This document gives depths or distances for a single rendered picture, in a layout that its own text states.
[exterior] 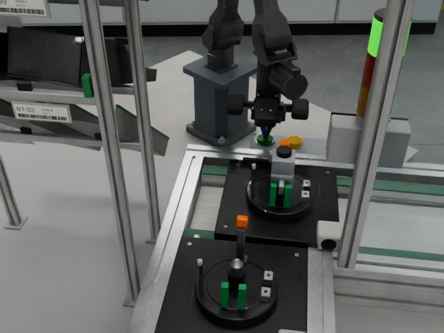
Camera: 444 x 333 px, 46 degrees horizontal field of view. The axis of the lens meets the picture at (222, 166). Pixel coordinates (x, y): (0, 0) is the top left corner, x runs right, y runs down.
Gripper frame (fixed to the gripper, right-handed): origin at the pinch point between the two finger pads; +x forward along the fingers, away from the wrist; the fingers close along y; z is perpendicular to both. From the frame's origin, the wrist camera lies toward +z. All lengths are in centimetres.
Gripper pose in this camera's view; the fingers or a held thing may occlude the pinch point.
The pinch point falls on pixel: (266, 125)
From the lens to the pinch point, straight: 124.1
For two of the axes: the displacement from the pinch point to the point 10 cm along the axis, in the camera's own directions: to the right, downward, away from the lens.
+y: 9.9, 0.8, -1.1
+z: -1.4, 6.0, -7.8
